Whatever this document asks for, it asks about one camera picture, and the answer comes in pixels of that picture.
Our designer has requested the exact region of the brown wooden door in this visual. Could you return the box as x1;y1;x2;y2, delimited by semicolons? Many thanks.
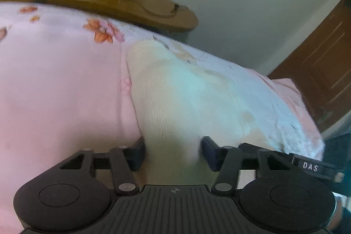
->
267;0;351;133

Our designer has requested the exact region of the pink floral bedsheet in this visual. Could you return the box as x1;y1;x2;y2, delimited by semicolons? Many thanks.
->
0;1;327;234

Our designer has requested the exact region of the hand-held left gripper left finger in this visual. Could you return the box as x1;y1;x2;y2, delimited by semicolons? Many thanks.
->
59;137;146;195

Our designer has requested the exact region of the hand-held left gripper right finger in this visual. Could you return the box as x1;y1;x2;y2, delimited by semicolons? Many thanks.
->
201;137;299;194

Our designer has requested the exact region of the person's right forearm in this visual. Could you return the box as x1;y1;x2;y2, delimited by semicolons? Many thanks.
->
330;193;351;232

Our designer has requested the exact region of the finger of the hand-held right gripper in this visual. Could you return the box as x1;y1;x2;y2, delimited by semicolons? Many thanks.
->
238;143;293;159

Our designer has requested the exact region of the thin dark cable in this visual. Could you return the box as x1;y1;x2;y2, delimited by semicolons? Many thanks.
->
136;0;181;18

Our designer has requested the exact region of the white knitted small garment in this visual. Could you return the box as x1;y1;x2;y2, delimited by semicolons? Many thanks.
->
125;41;277;188

